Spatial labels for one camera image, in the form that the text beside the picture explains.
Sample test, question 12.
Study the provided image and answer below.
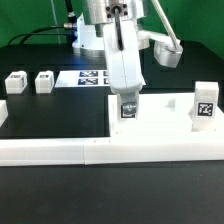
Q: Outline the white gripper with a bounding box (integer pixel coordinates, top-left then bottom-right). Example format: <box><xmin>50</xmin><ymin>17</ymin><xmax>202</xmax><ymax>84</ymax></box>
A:
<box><xmin>103</xmin><ymin>20</ymin><xmax>142</xmax><ymax>116</ymax></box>

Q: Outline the white square table top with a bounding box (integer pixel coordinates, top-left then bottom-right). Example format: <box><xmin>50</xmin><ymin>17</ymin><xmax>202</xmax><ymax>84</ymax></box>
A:
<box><xmin>108</xmin><ymin>93</ymin><xmax>224</xmax><ymax>137</ymax></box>

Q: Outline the white sheet with tags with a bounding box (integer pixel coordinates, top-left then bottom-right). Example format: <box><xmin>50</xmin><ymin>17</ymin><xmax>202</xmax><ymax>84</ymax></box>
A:
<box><xmin>55</xmin><ymin>70</ymin><xmax>109</xmax><ymax>88</ymax></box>

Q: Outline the white U-shaped fence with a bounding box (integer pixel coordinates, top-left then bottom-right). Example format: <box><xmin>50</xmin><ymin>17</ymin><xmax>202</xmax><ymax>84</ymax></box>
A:
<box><xmin>0</xmin><ymin>99</ymin><xmax>224</xmax><ymax>168</ymax></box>

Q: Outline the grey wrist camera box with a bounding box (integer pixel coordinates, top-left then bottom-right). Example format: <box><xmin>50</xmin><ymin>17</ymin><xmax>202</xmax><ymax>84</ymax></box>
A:
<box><xmin>154</xmin><ymin>41</ymin><xmax>183</xmax><ymax>68</ymax></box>

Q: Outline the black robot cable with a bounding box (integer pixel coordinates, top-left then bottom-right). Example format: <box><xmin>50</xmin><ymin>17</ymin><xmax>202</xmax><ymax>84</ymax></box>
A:
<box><xmin>6</xmin><ymin>0</ymin><xmax>78</xmax><ymax>47</ymax></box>

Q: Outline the white camera cable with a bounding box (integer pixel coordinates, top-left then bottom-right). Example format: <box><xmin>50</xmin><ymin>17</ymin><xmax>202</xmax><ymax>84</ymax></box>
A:
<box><xmin>151</xmin><ymin>0</ymin><xmax>183</xmax><ymax>51</ymax></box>

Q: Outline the thin grey cable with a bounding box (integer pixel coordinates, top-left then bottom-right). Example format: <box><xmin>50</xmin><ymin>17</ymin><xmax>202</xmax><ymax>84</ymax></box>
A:
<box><xmin>49</xmin><ymin>0</ymin><xmax>62</xmax><ymax>45</ymax></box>

